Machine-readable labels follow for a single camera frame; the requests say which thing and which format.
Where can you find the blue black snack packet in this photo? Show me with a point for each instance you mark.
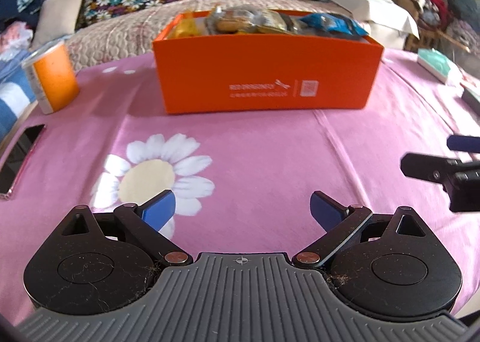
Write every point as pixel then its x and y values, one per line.
pixel 333 23

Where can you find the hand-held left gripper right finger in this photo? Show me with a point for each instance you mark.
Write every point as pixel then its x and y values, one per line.
pixel 326 211

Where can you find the white orange pastry packet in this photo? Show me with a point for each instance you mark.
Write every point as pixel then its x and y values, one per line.
pixel 227 23

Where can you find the pile of clothes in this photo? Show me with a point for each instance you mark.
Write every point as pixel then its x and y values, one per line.
pixel 15 23

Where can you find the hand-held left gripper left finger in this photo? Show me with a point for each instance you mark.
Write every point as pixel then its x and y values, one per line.
pixel 157 211

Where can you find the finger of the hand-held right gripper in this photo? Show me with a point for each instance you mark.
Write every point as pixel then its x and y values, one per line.
pixel 465 143
pixel 423 167

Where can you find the teal tissue pack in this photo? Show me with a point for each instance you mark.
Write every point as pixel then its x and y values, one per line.
pixel 438 64

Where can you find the long black box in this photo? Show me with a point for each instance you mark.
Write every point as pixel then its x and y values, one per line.
pixel 472 100

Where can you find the pink tablecloth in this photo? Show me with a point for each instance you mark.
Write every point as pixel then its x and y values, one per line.
pixel 262 158

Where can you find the smartphone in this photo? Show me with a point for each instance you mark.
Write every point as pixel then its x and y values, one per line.
pixel 18 162

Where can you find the orange canister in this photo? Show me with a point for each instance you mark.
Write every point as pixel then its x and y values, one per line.
pixel 56 79

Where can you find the quilted sofa cover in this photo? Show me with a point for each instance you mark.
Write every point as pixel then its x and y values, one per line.
pixel 112 34

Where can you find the dark clothes heap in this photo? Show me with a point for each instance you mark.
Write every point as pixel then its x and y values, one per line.
pixel 465 19

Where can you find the beige cushion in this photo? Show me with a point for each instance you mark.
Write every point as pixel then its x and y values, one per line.
pixel 60 16

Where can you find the blue striped bedding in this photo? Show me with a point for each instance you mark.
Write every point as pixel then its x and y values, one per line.
pixel 11 94

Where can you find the white box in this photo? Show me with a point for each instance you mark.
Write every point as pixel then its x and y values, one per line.
pixel 382 12

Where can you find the orange cardboard box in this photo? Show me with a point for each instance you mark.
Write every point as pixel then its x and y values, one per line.
pixel 262 72

